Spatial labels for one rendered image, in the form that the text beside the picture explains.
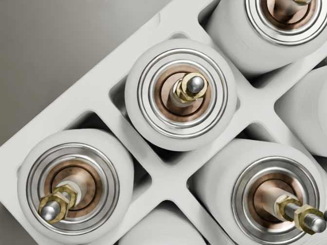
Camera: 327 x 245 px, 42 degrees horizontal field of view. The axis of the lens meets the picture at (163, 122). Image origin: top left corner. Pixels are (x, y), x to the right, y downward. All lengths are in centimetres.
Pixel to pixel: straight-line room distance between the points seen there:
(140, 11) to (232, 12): 27
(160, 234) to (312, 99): 18
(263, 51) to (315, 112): 7
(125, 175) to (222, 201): 8
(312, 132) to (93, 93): 21
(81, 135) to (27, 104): 27
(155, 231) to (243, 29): 19
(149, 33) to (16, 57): 25
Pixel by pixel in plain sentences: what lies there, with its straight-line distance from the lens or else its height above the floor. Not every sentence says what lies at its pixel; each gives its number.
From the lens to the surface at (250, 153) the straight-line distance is 37.
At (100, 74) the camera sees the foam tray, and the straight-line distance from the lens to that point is 43.
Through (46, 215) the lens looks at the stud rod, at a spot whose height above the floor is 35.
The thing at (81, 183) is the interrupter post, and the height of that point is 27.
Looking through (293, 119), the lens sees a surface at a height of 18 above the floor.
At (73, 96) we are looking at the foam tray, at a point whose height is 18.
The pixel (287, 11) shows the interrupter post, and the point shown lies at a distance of 38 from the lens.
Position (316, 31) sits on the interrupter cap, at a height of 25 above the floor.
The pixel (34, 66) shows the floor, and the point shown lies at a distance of 63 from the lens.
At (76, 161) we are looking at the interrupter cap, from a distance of 36.
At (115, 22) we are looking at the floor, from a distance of 62.
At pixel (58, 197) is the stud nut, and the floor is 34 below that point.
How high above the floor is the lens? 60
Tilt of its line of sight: 87 degrees down
